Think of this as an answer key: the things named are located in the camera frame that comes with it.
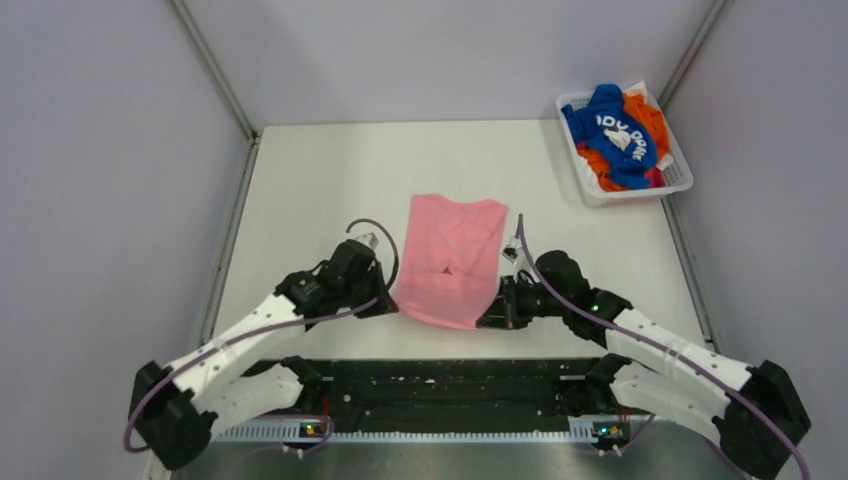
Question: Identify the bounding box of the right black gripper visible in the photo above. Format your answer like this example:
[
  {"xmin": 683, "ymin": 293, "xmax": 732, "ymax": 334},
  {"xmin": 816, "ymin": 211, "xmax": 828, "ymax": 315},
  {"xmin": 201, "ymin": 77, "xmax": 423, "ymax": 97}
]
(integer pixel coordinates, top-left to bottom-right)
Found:
[{"xmin": 477, "ymin": 274, "xmax": 568, "ymax": 330}]

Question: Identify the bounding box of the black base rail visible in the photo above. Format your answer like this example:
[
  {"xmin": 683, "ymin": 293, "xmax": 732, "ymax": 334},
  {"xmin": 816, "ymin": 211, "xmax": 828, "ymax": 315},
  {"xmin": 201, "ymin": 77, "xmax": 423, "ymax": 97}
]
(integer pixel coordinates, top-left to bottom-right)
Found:
[{"xmin": 245, "ymin": 356, "xmax": 664, "ymax": 436}]

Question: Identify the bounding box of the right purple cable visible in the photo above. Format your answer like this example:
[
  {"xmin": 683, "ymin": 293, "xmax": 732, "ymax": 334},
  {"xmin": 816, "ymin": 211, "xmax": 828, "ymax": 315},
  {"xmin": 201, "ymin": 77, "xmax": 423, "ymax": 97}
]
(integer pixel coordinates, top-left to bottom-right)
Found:
[{"xmin": 515, "ymin": 213, "xmax": 814, "ymax": 480}]

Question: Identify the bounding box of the white plastic basket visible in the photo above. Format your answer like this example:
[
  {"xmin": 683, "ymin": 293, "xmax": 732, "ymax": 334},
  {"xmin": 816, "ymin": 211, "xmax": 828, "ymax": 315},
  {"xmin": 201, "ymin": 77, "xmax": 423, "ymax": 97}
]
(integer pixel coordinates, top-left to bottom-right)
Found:
[{"xmin": 555, "ymin": 82, "xmax": 694, "ymax": 207}]

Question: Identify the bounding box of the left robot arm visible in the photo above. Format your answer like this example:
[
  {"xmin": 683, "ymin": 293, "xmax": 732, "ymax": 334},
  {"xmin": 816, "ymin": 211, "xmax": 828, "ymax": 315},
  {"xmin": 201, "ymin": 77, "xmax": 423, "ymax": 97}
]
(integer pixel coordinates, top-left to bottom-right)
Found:
[{"xmin": 124, "ymin": 233, "xmax": 398, "ymax": 471}]

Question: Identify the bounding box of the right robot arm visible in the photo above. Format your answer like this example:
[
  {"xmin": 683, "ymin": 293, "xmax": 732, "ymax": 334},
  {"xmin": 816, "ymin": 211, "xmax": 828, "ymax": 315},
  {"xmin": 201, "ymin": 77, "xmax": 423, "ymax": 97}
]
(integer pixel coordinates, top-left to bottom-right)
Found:
[{"xmin": 477, "ymin": 238, "xmax": 811, "ymax": 479}]

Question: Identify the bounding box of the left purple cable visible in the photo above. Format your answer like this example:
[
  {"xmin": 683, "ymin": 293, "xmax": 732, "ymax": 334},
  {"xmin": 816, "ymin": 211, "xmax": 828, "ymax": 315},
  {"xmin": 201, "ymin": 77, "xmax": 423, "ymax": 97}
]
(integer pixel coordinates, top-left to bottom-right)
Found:
[{"xmin": 123, "ymin": 218, "xmax": 401, "ymax": 458}]

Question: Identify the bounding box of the blue printed t-shirt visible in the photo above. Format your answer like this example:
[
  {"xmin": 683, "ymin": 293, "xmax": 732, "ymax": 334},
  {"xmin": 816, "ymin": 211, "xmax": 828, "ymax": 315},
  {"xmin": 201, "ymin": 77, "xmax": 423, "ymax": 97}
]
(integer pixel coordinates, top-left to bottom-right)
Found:
[{"xmin": 560, "ymin": 84, "xmax": 659, "ymax": 192}]

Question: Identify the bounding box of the pink t-shirt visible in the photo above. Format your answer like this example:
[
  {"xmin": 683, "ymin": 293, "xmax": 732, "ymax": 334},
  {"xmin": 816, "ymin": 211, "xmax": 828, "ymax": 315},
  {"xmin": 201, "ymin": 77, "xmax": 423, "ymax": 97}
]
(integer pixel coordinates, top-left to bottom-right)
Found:
[{"xmin": 393, "ymin": 194, "xmax": 509, "ymax": 330}]

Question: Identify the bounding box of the orange t-shirt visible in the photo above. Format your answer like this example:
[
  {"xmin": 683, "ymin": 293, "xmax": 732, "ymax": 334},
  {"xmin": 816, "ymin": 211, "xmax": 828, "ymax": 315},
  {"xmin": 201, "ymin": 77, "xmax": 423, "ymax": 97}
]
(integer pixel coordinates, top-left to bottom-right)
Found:
[{"xmin": 576, "ymin": 91, "xmax": 672, "ymax": 193}]

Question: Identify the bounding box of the white slotted cable duct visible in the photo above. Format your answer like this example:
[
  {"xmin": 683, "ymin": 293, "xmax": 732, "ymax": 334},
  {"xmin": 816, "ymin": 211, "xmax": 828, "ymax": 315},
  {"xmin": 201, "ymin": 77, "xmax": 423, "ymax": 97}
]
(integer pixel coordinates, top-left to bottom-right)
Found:
[{"xmin": 215, "ymin": 419, "xmax": 630, "ymax": 446}]

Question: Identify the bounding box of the purple cable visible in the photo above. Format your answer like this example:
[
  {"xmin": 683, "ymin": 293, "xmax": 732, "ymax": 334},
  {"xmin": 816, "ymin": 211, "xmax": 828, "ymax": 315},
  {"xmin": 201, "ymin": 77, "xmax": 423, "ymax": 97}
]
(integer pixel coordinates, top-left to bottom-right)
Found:
[
  {"xmin": 123, "ymin": 218, "xmax": 401, "ymax": 458},
  {"xmin": 515, "ymin": 213, "xmax": 814, "ymax": 480}
]

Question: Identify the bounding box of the red t-shirt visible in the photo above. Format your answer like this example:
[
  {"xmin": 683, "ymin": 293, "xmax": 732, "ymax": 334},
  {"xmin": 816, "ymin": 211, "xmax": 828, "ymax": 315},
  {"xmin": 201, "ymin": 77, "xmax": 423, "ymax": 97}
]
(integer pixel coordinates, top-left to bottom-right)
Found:
[{"xmin": 645, "ymin": 167, "xmax": 666, "ymax": 189}]

